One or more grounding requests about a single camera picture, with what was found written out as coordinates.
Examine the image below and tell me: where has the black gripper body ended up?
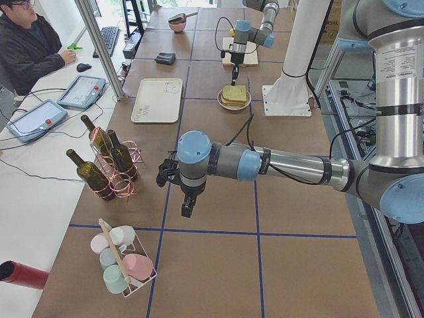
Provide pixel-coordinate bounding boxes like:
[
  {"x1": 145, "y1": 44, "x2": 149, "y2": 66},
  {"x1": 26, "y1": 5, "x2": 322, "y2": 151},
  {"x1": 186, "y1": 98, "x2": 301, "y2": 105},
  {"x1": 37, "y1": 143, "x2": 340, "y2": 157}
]
[
  {"x1": 180, "y1": 178, "x2": 206, "y2": 201},
  {"x1": 231, "y1": 52, "x2": 244, "y2": 67}
]

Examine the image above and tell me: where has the bread slice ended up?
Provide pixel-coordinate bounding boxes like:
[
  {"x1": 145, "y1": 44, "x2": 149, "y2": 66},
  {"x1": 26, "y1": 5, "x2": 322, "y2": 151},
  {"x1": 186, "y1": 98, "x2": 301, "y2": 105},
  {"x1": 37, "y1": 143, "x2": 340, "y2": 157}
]
[
  {"x1": 222, "y1": 85, "x2": 247, "y2": 100},
  {"x1": 220, "y1": 95, "x2": 251, "y2": 109}
]

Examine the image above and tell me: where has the white round plate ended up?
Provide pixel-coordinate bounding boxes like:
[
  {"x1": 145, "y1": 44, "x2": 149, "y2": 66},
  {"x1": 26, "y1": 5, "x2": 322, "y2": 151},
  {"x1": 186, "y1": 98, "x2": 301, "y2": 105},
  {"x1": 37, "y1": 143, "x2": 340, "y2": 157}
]
[{"x1": 217, "y1": 90, "x2": 251, "y2": 111}]

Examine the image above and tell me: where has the cream bear tray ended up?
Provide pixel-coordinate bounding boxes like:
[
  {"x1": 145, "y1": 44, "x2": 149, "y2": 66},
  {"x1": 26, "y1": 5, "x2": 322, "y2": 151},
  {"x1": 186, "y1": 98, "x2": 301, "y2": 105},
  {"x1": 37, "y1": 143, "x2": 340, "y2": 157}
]
[{"x1": 131, "y1": 78, "x2": 183, "y2": 123}]

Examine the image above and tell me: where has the wooden cutting board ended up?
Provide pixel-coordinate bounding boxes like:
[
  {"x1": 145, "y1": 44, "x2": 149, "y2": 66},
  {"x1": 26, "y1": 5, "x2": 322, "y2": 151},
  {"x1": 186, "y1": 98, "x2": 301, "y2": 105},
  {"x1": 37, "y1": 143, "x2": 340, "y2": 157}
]
[{"x1": 222, "y1": 37, "x2": 259, "y2": 66}]

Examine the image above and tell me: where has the pink bowl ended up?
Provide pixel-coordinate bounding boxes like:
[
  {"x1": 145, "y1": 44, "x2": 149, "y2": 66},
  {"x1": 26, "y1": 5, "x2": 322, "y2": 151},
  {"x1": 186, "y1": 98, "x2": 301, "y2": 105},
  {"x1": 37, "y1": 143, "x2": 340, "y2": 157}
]
[{"x1": 168, "y1": 20, "x2": 186, "y2": 33}]

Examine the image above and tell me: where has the white cup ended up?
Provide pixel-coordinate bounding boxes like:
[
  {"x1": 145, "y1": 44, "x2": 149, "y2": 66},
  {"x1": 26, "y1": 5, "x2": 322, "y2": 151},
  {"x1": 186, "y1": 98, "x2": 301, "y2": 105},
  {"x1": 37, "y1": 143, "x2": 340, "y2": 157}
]
[{"x1": 109, "y1": 225, "x2": 135, "y2": 246}]

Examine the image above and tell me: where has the metal scoop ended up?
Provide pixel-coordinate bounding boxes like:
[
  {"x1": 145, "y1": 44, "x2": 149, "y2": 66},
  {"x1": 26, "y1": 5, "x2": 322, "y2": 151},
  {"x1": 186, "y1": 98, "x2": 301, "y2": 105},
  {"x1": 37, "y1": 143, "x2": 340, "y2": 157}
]
[{"x1": 168, "y1": 12, "x2": 198, "y2": 25}]

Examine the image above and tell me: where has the grey folded cloth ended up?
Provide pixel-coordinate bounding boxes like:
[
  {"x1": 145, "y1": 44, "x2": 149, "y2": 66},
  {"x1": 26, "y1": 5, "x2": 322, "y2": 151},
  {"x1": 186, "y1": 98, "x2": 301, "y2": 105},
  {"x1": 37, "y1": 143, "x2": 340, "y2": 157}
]
[{"x1": 154, "y1": 52, "x2": 176, "y2": 66}]

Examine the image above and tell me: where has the olive green wine bottle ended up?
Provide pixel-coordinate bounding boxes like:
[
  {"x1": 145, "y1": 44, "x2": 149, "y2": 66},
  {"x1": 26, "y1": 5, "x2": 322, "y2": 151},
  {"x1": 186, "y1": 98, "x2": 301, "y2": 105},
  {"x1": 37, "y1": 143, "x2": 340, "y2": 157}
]
[{"x1": 107, "y1": 129, "x2": 138, "y2": 181}]

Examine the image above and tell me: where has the pink cup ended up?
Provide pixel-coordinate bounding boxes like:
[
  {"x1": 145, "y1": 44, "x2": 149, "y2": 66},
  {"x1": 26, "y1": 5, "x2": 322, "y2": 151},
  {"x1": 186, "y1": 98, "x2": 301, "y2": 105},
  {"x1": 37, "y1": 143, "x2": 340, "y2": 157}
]
[{"x1": 123, "y1": 254, "x2": 154, "y2": 281}]

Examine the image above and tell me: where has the grey blue cup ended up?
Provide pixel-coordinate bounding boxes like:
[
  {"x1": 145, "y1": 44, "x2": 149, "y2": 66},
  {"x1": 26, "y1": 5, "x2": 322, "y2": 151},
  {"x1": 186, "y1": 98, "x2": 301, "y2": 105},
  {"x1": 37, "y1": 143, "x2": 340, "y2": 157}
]
[{"x1": 99, "y1": 248, "x2": 117, "y2": 270}]

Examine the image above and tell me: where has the lilac cup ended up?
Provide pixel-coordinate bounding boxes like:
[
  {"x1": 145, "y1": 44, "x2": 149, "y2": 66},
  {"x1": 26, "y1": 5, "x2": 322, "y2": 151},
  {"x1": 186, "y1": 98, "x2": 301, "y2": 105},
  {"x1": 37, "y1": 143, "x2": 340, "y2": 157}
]
[{"x1": 90, "y1": 233, "x2": 109, "y2": 254}]

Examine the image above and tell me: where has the dark green wine bottle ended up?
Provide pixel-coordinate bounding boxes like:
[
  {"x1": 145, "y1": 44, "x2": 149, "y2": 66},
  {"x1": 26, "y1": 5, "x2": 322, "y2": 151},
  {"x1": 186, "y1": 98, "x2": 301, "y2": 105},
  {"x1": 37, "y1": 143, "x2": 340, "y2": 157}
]
[{"x1": 66, "y1": 149, "x2": 115, "y2": 201}]

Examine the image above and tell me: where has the mint green cup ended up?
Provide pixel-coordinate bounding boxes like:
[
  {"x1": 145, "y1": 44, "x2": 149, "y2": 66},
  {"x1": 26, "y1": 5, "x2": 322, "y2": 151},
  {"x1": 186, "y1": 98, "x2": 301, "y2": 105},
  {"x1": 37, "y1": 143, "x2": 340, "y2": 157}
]
[{"x1": 103, "y1": 264, "x2": 129, "y2": 294}]

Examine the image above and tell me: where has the black keyboard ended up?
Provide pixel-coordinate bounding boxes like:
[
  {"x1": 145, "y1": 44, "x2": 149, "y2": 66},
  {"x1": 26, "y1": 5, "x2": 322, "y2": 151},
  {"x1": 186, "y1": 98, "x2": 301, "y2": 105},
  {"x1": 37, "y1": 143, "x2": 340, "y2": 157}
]
[{"x1": 100, "y1": 26, "x2": 120, "y2": 56}]

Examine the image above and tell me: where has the blue teach pendant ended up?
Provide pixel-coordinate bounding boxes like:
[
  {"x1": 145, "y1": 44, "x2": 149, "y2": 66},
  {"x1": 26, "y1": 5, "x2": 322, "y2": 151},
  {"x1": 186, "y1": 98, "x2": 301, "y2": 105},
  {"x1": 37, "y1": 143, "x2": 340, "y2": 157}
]
[
  {"x1": 57, "y1": 75, "x2": 106, "y2": 110},
  {"x1": 6, "y1": 99, "x2": 68, "y2": 143}
]

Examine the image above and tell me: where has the black computer mouse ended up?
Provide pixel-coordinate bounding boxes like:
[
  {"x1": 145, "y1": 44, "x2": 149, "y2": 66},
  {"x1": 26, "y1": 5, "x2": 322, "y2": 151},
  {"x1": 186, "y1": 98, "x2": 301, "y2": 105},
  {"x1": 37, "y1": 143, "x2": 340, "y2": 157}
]
[{"x1": 76, "y1": 63, "x2": 92, "y2": 73}]

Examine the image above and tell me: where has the red cylinder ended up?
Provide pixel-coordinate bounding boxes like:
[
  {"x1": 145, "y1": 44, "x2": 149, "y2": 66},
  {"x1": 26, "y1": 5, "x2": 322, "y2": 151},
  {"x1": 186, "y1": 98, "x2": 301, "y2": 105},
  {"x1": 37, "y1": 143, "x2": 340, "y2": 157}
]
[{"x1": 1, "y1": 260, "x2": 49, "y2": 290}]

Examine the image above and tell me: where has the seated person in black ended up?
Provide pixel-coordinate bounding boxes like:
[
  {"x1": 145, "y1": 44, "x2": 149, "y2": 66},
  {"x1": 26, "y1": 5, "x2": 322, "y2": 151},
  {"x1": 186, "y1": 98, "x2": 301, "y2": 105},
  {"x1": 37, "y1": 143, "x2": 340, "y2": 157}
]
[{"x1": 1, "y1": 1, "x2": 77, "y2": 95}]

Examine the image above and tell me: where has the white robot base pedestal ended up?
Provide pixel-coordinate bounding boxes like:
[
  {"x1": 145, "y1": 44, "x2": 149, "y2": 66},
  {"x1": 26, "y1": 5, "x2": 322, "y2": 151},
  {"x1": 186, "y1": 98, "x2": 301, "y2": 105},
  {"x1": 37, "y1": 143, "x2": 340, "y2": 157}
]
[{"x1": 262, "y1": 0, "x2": 332, "y2": 117}]

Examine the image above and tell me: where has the white wire cup rack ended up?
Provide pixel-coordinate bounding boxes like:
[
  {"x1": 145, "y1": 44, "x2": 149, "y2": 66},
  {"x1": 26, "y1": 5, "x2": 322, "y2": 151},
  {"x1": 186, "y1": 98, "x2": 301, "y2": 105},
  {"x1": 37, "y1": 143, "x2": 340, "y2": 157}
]
[{"x1": 91, "y1": 219, "x2": 157, "y2": 297}]

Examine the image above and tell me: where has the copper wire bottle rack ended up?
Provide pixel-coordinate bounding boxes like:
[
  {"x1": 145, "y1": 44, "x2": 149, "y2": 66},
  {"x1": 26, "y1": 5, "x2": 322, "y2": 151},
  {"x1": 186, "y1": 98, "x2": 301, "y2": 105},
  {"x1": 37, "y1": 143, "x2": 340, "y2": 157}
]
[{"x1": 89, "y1": 142, "x2": 136, "y2": 201}]

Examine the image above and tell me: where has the aluminium frame post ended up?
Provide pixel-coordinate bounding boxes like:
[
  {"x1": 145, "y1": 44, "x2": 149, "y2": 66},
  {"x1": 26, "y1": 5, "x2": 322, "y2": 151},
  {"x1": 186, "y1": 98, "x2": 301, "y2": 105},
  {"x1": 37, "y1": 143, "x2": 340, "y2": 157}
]
[{"x1": 74, "y1": 0, "x2": 125, "y2": 101}]

